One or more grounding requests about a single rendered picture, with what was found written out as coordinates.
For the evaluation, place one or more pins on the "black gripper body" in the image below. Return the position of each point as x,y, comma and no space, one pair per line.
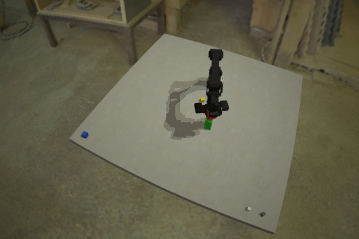
199,108

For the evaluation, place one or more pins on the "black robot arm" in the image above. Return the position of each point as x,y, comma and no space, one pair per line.
214,84

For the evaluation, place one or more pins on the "small blue block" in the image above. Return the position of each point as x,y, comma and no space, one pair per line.
84,134

